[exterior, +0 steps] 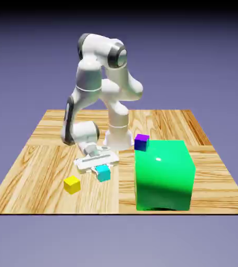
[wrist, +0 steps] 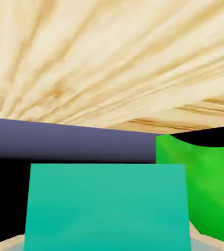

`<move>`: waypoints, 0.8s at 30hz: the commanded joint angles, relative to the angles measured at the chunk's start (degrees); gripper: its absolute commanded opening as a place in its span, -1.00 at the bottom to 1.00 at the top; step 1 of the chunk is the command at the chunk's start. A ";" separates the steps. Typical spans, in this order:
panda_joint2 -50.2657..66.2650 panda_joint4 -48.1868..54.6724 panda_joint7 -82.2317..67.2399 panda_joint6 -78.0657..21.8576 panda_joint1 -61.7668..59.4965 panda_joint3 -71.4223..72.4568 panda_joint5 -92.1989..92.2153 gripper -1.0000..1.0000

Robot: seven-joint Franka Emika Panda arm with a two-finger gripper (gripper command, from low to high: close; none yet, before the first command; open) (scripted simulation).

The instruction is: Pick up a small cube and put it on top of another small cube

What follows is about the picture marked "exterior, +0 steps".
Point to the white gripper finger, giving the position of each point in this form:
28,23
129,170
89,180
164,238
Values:
109,165
94,170

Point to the small yellow cube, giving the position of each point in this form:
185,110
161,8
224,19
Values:
72,184

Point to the small cyan cube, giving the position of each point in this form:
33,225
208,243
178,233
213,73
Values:
103,173

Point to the small purple cube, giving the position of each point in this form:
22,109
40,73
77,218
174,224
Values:
141,142

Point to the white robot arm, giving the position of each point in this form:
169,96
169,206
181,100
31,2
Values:
89,79

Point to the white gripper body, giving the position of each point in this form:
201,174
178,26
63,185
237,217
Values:
95,161

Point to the large green box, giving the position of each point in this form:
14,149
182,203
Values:
164,175

